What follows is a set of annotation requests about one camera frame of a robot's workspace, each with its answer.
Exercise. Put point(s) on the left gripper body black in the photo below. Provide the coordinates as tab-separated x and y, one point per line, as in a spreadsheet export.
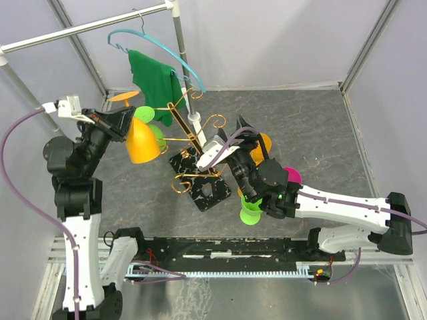
96	137

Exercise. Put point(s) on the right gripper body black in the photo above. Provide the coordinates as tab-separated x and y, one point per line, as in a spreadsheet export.
243	164

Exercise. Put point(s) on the lime green wine glass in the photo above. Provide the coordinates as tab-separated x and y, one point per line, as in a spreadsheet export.
146	114

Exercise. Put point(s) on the gold wine glass rack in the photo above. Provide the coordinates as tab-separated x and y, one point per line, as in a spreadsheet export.
206	188

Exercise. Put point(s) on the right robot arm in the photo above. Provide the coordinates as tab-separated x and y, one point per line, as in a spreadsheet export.
383	221

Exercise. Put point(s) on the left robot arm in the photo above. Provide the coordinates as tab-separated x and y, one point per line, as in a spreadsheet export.
92	292

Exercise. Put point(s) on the pink wine glass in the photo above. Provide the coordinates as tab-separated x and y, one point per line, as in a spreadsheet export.
293	175

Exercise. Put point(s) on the green cloth on hanger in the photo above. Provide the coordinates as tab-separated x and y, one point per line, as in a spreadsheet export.
157	81

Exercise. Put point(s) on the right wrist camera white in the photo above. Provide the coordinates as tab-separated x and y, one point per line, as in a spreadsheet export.
212	153

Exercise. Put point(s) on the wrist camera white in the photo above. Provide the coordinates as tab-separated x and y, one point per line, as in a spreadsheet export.
68	107
212	153

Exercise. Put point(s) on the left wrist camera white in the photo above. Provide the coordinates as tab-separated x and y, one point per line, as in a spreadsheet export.
68	107

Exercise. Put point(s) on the teal wire clothes hanger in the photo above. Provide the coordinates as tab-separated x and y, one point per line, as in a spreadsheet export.
141	34

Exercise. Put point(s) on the light blue cable duct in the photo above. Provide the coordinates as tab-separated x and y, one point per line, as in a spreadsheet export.
141	272

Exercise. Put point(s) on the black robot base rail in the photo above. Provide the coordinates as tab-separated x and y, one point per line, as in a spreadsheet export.
220	255

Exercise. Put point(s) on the silver white clothes rail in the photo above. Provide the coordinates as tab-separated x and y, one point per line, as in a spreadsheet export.
173	6

